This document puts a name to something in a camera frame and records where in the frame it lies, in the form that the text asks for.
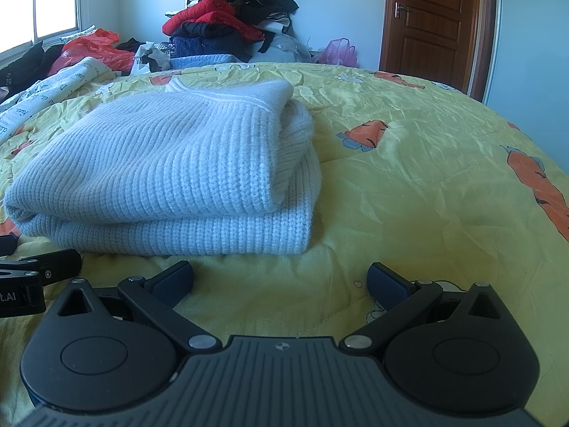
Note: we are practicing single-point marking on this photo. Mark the large black cloth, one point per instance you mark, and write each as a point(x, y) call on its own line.
point(22, 64)

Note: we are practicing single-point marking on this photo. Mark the red plastic bag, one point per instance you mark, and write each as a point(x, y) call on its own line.
point(89, 49)

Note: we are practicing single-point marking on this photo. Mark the window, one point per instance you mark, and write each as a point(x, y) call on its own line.
point(44, 0)

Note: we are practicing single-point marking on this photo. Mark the white and black garment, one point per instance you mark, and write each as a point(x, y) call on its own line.
point(278, 21)

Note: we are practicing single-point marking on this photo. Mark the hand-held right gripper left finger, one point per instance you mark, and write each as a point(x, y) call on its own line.
point(174, 281)

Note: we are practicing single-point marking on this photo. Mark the light blue knitted sweater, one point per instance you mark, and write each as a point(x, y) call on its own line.
point(204, 61)

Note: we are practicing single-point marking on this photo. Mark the pink plastic bag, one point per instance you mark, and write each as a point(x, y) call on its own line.
point(340, 53)

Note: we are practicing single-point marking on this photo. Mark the red jacket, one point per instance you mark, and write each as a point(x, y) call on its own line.
point(200, 13)

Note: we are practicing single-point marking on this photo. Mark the white printed quilt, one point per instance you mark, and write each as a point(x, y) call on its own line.
point(53, 84)

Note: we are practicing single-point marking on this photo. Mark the grey white crumpled cloth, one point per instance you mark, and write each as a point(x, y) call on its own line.
point(149, 58)

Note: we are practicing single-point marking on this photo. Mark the brown wooden door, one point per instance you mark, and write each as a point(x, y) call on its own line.
point(431, 22)

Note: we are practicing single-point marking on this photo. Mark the black white checked cloth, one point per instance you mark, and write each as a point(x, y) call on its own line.
point(162, 47)

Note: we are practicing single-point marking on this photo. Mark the yellow printed bedsheet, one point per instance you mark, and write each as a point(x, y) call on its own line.
point(422, 187)

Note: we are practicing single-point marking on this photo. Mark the small black cloth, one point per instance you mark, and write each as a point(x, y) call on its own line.
point(131, 45)

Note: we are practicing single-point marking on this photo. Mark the floral sliding door wardrobe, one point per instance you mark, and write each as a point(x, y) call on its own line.
point(533, 53)

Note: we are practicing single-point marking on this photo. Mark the dark navy jacket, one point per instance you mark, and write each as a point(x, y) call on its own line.
point(209, 44)

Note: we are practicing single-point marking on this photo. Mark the white knitted sweater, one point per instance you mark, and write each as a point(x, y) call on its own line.
point(155, 164)

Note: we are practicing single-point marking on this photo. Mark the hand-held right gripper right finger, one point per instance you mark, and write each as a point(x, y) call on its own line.
point(384, 282)

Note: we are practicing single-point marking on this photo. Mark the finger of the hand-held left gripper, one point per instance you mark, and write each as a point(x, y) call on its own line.
point(6, 246)
point(58, 263)

